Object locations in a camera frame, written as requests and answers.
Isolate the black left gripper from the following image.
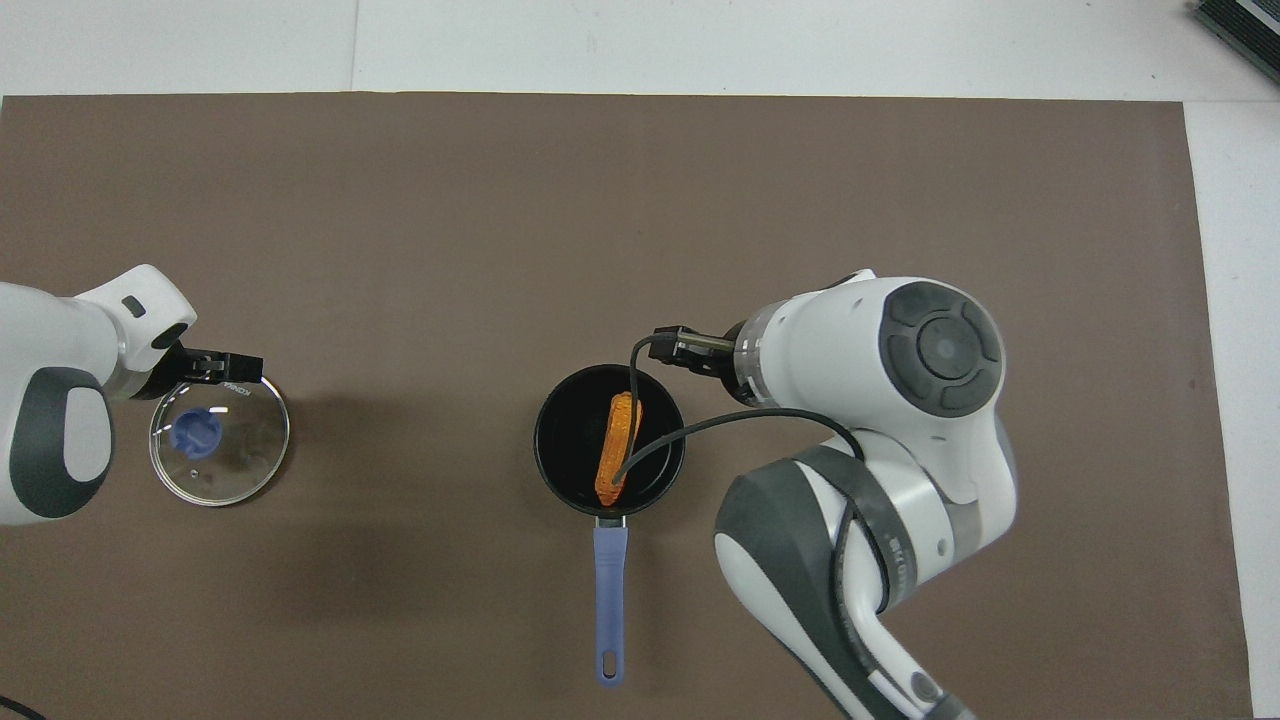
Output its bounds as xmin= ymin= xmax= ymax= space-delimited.
xmin=150 ymin=342 xmax=265 ymax=398

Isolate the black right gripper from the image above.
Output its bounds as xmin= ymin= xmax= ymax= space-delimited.
xmin=652 ymin=320 xmax=765 ymax=408

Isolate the glass lid with blue knob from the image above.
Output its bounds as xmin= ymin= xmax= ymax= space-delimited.
xmin=149 ymin=378 xmax=291 ymax=507

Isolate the orange toy corn cob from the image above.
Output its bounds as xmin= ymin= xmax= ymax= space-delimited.
xmin=595 ymin=392 xmax=644 ymax=506

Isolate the brown table mat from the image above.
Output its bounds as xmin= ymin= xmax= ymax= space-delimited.
xmin=0 ymin=93 xmax=1254 ymax=720

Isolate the dark ridged device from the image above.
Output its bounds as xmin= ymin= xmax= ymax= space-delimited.
xmin=1188 ymin=0 xmax=1280 ymax=57

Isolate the black pot with blue handle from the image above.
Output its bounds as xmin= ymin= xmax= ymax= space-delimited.
xmin=533 ymin=363 xmax=687 ymax=688

